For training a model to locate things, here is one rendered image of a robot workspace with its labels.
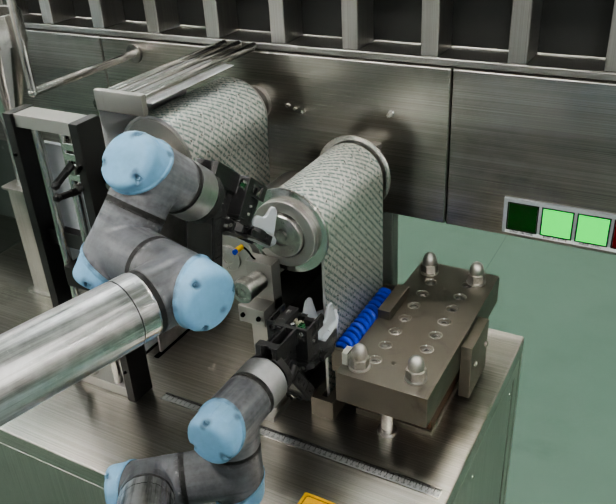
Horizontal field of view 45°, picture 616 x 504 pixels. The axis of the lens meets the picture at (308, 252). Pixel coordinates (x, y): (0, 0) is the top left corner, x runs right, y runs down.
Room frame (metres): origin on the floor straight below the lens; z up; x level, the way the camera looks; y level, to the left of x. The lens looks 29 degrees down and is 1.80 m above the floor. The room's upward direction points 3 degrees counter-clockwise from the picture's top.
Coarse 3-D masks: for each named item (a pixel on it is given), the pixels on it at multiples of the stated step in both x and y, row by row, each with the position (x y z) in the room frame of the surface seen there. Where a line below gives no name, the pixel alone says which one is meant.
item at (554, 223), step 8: (544, 216) 1.14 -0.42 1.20; (552, 216) 1.14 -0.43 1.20; (560, 216) 1.13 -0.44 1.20; (568, 216) 1.12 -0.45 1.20; (544, 224) 1.14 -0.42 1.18; (552, 224) 1.14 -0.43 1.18; (560, 224) 1.13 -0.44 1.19; (568, 224) 1.12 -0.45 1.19; (544, 232) 1.14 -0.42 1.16; (552, 232) 1.14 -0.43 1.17; (560, 232) 1.13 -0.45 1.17; (568, 232) 1.12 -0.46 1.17
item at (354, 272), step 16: (368, 224) 1.16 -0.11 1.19; (352, 240) 1.10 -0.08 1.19; (368, 240) 1.16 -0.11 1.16; (336, 256) 1.05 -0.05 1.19; (352, 256) 1.10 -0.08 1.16; (368, 256) 1.16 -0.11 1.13; (336, 272) 1.05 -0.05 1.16; (352, 272) 1.10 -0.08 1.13; (368, 272) 1.16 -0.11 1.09; (336, 288) 1.05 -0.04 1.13; (352, 288) 1.10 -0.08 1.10; (368, 288) 1.16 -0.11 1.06; (336, 304) 1.04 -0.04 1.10; (352, 304) 1.10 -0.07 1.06; (352, 320) 1.10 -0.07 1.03
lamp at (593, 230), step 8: (584, 216) 1.11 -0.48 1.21; (584, 224) 1.11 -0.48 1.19; (592, 224) 1.10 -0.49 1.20; (600, 224) 1.10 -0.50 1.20; (608, 224) 1.09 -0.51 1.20; (584, 232) 1.11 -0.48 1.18; (592, 232) 1.10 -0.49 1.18; (600, 232) 1.10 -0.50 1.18; (576, 240) 1.11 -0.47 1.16; (584, 240) 1.11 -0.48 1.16; (592, 240) 1.10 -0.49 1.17; (600, 240) 1.10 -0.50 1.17
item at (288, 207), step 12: (264, 204) 1.04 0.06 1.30; (276, 204) 1.03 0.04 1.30; (288, 204) 1.02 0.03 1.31; (300, 216) 1.01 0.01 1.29; (312, 228) 1.00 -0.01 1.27; (312, 240) 1.00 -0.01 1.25; (264, 252) 1.05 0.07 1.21; (300, 252) 1.01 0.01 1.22; (312, 252) 1.00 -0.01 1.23; (288, 264) 1.03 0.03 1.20; (300, 264) 1.01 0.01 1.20
